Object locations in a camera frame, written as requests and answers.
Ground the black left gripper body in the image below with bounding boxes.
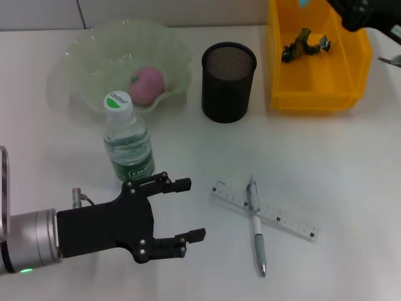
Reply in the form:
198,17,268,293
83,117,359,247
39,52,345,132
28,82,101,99
56,181,156,265

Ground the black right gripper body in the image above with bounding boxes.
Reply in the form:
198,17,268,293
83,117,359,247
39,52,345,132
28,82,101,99
327,0,401,33

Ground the clear green-label water bottle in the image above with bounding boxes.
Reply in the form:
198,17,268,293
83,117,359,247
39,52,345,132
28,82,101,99
103,90,157,186

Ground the green plastic wrapper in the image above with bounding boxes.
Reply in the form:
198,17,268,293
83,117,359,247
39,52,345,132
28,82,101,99
281,28,334,64

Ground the white grey ballpoint pen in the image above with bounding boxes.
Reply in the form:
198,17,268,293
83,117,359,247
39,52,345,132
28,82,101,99
246,175,269,278

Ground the pink peach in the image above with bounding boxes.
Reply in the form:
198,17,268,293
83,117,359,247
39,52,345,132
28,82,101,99
127,65,165,107

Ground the transparent plastic ruler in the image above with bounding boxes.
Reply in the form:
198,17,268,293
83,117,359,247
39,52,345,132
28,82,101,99
211,179,320,243

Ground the black mesh pen holder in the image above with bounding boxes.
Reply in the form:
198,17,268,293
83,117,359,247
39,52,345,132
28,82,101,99
201,41,258,124

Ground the green glass fruit plate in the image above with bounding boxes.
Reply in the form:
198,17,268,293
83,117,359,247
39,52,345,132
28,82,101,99
46,19,194,122

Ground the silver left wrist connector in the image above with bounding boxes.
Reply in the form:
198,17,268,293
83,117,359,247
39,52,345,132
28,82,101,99
71,187,83,209

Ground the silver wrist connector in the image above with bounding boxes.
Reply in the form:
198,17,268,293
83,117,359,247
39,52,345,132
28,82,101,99
71,187,83,209
377,53,401,68

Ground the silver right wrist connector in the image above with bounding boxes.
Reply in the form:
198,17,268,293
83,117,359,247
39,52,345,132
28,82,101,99
377,53,401,68

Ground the yellow plastic bin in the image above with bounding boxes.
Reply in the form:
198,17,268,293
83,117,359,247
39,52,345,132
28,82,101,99
266,0,374,110

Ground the silver perforated left wrist camera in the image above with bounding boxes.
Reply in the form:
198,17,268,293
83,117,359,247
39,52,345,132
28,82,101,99
0,145,12,243

